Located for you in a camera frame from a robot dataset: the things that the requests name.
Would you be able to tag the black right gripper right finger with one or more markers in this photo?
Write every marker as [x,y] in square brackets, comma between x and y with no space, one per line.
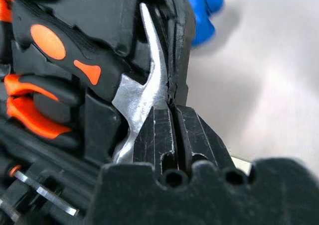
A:
[199,138]

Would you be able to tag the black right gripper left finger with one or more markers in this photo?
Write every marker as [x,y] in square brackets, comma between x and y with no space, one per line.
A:
[154,138]

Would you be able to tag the black orange claw hammer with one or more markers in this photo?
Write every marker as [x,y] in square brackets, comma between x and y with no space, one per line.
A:
[154,85]

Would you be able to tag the black plastic tool case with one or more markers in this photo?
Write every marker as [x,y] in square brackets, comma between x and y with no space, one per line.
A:
[104,16]

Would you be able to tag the silver blade utility knife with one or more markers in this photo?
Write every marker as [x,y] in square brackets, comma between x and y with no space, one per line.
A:
[49,195]

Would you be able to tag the blue plastic object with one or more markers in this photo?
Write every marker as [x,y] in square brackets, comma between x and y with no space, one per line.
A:
[203,18]

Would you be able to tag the orange black pliers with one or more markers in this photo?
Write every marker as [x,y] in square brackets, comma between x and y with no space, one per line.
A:
[27,115]

